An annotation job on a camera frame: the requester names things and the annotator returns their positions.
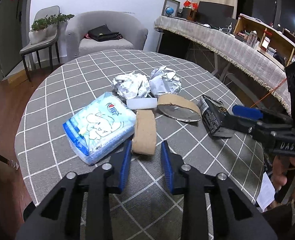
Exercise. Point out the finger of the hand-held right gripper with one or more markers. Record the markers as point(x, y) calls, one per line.
point(237, 124)
point(247, 112)

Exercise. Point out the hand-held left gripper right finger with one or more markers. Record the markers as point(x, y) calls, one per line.
point(168, 165)

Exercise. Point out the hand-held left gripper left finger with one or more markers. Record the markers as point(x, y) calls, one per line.
point(126, 165)

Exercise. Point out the black crushed carton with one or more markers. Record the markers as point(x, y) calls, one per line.
point(212, 117)

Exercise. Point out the brown cardboard roll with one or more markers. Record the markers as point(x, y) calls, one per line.
point(145, 130)

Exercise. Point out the person's right hand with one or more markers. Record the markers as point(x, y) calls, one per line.
point(278, 177)

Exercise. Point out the blue white tissue pack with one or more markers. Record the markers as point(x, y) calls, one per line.
point(100, 127)

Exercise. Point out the white paper sheet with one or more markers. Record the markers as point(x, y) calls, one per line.
point(265, 192)

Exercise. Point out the wide cardboard roll grey inside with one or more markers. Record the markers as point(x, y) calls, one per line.
point(172, 100)

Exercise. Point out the beige fringed tablecloth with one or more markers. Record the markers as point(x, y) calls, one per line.
point(225, 42)

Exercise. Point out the crumpled white paper ball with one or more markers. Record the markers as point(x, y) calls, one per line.
point(165, 81)
point(130, 85)

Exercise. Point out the wooden desk shelf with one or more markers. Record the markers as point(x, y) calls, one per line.
point(270, 28)

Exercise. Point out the black monitor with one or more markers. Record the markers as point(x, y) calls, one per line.
point(215, 11)

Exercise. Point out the brown wooden box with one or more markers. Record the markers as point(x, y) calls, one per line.
point(188, 14)

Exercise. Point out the small red flags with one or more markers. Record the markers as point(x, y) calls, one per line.
point(190, 4)

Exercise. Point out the dark chair leg striped sock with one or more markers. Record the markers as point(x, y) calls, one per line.
point(2, 158)

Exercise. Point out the small blue globe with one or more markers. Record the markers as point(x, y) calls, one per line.
point(169, 11)

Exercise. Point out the framed picture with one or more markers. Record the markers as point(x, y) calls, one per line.
point(173, 3)

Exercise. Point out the black handbag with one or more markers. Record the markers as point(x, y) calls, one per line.
point(100, 33)

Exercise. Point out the grey armchair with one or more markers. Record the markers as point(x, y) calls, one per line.
point(107, 20)

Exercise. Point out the white planter with green plants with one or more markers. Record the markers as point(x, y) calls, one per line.
point(41, 33)

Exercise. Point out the grey dining chair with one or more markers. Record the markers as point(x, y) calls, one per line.
point(47, 12)

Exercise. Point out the dark grey door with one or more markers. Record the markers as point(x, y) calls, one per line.
point(10, 30)

